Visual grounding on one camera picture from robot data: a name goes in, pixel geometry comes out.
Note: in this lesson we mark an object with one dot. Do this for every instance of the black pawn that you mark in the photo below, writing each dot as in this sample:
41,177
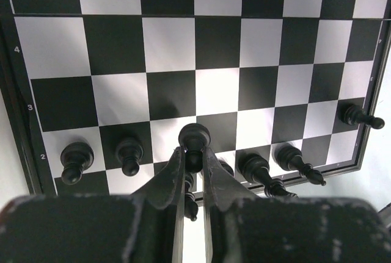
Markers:
75,158
194,137
129,153

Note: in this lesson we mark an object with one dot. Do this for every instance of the black chess piece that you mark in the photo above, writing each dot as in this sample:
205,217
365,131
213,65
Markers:
290,158
191,207
353,114
255,169
227,168

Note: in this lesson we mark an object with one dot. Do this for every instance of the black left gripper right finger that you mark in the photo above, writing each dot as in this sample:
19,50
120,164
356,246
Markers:
243,227

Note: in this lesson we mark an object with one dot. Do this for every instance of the black and white chessboard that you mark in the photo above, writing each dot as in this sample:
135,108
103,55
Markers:
257,73

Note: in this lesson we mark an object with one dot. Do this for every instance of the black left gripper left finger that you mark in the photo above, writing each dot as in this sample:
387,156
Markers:
145,226

